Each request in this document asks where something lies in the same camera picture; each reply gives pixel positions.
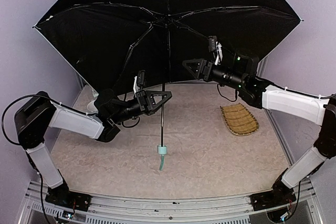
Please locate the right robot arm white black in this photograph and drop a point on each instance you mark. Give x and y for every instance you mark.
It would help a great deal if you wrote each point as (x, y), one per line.
(239, 72)

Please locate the mint green black umbrella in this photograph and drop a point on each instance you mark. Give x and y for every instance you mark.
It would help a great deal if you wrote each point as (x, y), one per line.
(108, 42)

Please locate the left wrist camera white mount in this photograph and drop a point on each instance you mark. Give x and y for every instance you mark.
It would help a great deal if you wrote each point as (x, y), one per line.
(139, 81)

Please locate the white blue enamel pitcher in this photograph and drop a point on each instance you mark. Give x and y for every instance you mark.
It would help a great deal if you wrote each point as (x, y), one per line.
(91, 105)

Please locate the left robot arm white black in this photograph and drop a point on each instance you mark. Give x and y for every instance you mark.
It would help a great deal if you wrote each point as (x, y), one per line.
(41, 112)

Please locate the woven bamboo tray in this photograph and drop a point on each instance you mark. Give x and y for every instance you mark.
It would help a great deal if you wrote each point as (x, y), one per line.
(239, 120)

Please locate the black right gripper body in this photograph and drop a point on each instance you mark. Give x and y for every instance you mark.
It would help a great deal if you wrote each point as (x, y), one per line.
(207, 70)

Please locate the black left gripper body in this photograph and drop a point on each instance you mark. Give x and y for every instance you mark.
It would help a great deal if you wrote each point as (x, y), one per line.
(143, 102)

